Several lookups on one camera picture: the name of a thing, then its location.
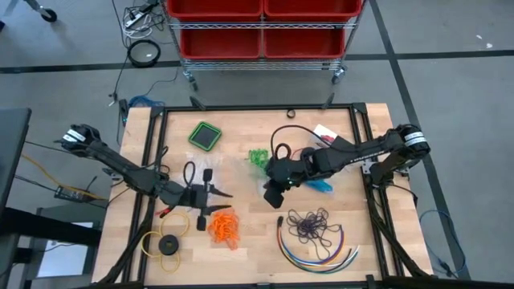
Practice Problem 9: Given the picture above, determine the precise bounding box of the blue floor cable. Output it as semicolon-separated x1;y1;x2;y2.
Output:
128;95;166;108

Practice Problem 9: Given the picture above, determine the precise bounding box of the white box hot dog print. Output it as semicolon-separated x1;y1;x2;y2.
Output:
312;123;355;150

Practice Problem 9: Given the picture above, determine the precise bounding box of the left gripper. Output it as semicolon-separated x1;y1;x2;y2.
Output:
172;168;235;232

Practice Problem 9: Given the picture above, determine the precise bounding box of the clear zip bag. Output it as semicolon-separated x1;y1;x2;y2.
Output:
300;176;335;197

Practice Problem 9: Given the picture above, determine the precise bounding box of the green square collapsible container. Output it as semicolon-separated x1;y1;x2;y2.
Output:
187;121;223;153

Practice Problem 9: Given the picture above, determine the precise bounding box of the dark brown rubber band pile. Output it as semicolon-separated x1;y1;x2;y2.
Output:
287;207;341;261

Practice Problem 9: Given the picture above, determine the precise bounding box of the coloured tube bundle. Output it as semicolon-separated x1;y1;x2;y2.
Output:
275;215;361;274

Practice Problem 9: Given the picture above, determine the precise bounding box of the black power brick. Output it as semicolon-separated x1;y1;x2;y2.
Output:
54;185;86;202

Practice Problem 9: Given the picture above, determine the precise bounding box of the black rolling workbench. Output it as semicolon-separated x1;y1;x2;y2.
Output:
0;0;58;24

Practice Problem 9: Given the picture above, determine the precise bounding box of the green rubber band pile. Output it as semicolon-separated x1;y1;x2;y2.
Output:
247;148;270;172

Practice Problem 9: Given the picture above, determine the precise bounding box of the small black device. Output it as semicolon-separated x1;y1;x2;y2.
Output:
118;99;130;124

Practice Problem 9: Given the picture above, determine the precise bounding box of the black aluminium table frame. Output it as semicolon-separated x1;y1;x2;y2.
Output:
92;102;437;289

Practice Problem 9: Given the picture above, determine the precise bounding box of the orange rubber band pile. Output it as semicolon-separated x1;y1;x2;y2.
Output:
207;207;241;250

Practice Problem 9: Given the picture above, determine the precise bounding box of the black spool red wire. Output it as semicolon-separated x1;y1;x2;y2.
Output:
289;146;319;162

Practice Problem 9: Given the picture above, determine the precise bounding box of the black desk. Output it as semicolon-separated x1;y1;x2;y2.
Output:
0;107;32;210

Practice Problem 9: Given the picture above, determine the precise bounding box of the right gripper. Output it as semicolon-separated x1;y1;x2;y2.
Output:
263;155;300;210

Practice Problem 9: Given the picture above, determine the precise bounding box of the yellow rubber band ring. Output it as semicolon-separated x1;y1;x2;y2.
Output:
140;211;190;275

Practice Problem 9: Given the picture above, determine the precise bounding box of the red plastic bin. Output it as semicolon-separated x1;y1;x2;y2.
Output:
179;27;263;60
263;0;364;22
263;27;346;60
166;0;264;22

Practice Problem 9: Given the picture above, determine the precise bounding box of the white coiled cable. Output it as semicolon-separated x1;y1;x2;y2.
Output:
121;18;156;40

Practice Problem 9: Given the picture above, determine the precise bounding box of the metal wire shelf cart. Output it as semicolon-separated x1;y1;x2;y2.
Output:
160;0;365;92

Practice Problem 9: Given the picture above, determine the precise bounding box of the black right camera cable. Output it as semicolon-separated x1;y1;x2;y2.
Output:
269;124;322;161

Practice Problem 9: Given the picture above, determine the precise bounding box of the clear plastic bag pile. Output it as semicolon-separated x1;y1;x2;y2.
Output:
176;154;246;185

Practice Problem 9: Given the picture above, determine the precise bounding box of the white power strip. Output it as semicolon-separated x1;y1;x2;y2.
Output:
124;10;145;28

